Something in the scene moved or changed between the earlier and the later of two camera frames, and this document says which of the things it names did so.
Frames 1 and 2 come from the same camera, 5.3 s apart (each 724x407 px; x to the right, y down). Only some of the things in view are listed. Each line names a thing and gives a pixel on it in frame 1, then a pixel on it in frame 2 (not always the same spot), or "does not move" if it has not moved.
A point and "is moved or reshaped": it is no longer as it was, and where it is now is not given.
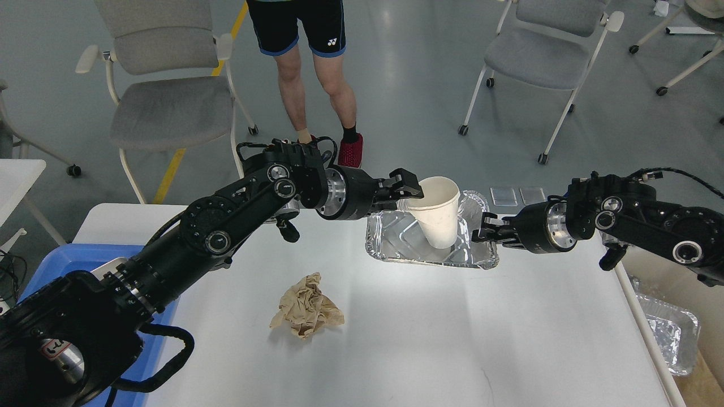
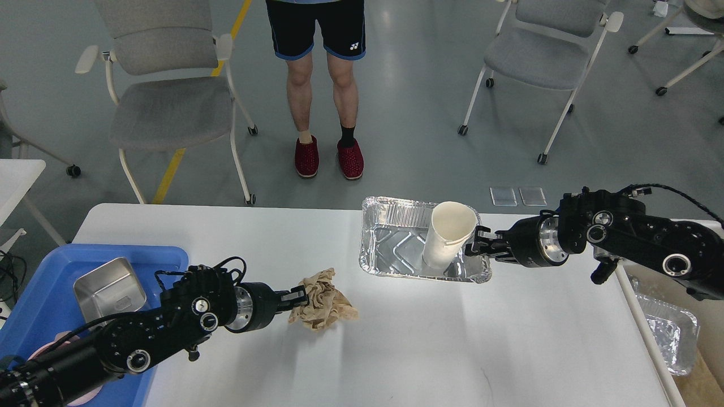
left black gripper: (349, 193) → (257, 304)
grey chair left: (169, 76) does not move
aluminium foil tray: (396, 235) is moved or reshaped
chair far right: (712, 10) does not move
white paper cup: (437, 211) → (451, 224)
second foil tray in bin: (676, 330) does not move
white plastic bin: (667, 280) does not move
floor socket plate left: (503, 196) does not move
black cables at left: (7, 278) does not move
